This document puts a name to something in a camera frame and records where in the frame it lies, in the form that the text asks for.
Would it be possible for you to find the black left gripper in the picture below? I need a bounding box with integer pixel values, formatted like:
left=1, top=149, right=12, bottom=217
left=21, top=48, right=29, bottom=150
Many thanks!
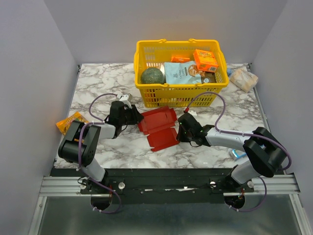
left=119, top=104, right=144, bottom=125

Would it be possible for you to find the red paper box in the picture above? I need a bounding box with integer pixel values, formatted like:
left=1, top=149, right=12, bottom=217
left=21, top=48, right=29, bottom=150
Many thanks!
left=138, top=106, right=179, bottom=152

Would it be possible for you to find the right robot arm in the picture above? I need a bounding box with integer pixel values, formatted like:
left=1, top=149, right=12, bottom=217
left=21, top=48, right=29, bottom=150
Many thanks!
left=177, top=113, right=287, bottom=192

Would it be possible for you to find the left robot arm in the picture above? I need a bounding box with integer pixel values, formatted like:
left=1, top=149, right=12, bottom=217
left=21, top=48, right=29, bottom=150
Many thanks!
left=58, top=101, right=144, bottom=193

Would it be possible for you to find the small orange flat box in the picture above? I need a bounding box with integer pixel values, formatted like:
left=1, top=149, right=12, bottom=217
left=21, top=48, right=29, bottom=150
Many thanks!
left=171, top=56, right=190, bottom=63

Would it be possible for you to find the large orange snack box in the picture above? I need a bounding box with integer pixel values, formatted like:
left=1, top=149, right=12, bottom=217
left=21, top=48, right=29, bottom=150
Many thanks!
left=193, top=49, right=219, bottom=73

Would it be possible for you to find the green round melon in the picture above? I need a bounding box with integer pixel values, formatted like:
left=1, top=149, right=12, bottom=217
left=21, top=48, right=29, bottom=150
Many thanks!
left=141, top=67, right=164, bottom=84

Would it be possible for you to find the light blue chips bag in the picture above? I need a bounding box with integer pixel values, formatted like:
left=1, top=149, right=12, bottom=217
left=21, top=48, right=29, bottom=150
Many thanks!
left=164, top=61, right=216, bottom=85

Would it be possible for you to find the blue small packet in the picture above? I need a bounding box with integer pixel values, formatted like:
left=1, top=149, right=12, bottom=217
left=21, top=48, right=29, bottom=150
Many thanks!
left=229, top=149, right=246, bottom=161

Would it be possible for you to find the yellow plastic shopping basket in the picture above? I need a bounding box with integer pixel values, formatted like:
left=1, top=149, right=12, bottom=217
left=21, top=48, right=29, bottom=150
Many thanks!
left=134, top=39, right=229, bottom=108

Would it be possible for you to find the orange gummy candy bag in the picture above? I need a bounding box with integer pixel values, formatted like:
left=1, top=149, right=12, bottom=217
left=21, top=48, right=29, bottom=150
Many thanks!
left=56, top=112, right=88, bottom=135

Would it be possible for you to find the blue item behind basket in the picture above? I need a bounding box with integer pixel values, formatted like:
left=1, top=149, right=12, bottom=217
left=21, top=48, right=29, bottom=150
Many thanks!
left=226, top=68, right=232, bottom=76

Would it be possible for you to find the beige tissue packet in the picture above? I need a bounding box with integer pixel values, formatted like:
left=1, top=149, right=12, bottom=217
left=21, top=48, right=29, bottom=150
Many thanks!
left=230, top=67, right=259, bottom=93

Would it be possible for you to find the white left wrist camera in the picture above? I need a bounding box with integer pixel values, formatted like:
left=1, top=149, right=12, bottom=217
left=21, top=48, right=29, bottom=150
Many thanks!
left=116, top=94, right=133, bottom=108

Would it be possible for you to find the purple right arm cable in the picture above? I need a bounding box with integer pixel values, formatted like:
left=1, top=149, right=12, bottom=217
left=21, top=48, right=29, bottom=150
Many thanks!
left=184, top=92, right=292, bottom=171

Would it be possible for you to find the black mounting base plate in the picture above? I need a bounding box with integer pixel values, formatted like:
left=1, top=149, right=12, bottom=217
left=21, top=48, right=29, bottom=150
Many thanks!
left=50, top=166, right=255, bottom=205

